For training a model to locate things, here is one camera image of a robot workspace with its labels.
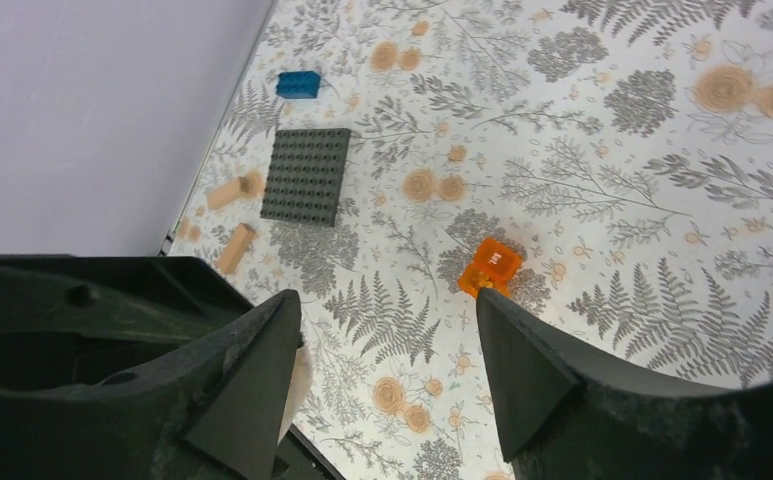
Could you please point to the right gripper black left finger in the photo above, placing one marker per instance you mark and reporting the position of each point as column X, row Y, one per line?
column 76, row 408

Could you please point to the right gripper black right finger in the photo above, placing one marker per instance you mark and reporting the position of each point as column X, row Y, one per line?
column 565, row 409

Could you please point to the orange pill organizer box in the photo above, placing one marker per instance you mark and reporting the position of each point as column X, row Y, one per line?
column 493, row 266

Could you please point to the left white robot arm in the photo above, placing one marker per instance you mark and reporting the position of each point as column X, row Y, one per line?
column 140, row 299

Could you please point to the tan wooden block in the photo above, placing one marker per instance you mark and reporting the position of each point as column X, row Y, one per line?
column 235, row 249
column 227, row 193

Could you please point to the grey studded baseplate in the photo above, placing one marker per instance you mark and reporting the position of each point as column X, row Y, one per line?
column 305, row 176

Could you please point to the floral patterned mat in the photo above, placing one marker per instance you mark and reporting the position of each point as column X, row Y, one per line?
column 623, row 148

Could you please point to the blue toy brick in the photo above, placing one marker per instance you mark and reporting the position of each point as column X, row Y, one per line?
column 298, row 85

